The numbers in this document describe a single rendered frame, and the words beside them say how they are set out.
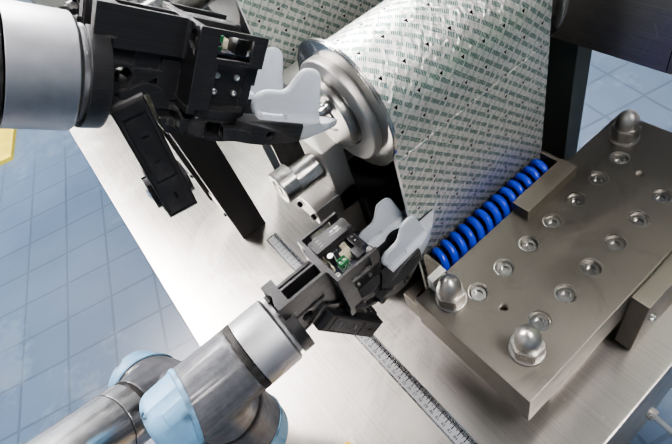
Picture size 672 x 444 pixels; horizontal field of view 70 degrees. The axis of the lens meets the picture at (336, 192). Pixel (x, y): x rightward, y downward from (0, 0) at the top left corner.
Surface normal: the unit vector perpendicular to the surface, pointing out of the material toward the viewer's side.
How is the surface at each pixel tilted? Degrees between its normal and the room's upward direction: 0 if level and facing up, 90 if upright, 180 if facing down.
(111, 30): 90
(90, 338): 0
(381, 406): 0
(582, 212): 0
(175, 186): 90
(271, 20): 92
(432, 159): 90
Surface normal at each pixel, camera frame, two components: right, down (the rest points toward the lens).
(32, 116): 0.39, 0.84
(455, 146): 0.60, 0.49
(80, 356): -0.25, -0.64
